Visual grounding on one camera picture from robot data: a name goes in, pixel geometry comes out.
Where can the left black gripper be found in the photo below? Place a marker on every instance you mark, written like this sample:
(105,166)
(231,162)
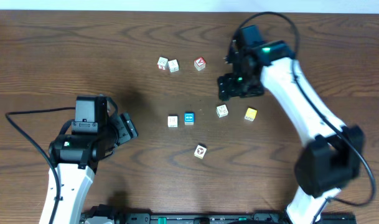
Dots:
(126,128)

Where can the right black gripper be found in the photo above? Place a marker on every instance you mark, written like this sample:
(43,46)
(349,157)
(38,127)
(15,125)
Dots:
(228,88)

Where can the white green wooden block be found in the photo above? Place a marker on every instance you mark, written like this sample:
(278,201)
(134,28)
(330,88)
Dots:
(222,111)

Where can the white block letter B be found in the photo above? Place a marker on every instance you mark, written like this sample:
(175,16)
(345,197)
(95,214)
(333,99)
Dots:
(172,121)

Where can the blue top wooden block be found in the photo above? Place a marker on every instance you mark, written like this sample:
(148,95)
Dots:
(189,118)

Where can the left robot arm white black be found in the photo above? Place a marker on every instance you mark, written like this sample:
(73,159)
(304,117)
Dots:
(76,158)

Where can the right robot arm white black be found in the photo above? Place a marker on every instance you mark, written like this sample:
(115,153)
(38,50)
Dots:
(332,152)

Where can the yellow block near centre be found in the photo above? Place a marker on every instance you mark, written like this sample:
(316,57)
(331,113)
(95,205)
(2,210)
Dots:
(250,114)

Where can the red letter A block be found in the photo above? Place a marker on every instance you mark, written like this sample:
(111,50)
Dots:
(200,63)

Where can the white letter wooden block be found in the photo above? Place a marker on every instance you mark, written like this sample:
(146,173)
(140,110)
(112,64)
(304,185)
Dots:
(173,65)

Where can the white red wooden block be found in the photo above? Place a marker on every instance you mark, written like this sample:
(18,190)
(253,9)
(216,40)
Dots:
(162,63)

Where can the brown circle wooden block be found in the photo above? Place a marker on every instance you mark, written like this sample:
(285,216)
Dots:
(200,151)

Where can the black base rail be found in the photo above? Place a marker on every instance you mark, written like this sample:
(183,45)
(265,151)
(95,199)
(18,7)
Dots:
(108,214)

